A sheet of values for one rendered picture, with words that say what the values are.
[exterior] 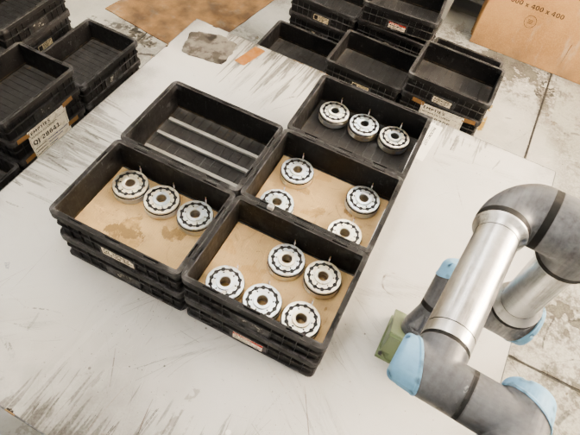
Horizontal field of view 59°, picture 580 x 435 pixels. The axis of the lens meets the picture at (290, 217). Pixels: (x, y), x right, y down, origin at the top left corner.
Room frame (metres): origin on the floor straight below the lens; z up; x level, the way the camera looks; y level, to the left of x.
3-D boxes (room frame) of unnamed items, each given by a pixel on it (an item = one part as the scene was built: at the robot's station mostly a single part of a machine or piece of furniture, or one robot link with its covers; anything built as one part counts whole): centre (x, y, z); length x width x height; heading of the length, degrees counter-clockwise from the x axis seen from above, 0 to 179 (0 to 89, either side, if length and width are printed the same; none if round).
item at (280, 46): (2.29, 0.12, 0.26); 0.40 x 0.30 x 0.23; 72
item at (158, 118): (1.05, 0.30, 0.87); 0.40 x 0.30 x 0.11; 73
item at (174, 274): (0.76, 0.39, 0.92); 0.40 x 0.30 x 0.02; 73
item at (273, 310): (0.57, 0.03, 0.86); 0.10 x 0.10 x 0.01
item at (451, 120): (1.88, -0.61, 0.41); 0.31 x 0.02 x 0.16; 72
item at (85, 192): (0.76, 0.39, 0.87); 0.40 x 0.30 x 0.11; 73
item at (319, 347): (0.64, 0.01, 0.92); 0.40 x 0.30 x 0.02; 73
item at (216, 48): (1.73, 0.47, 0.71); 0.22 x 0.19 x 0.01; 72
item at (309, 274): (0.67, -0.12, 0.86); 0.10 x 0.10 x 0.01
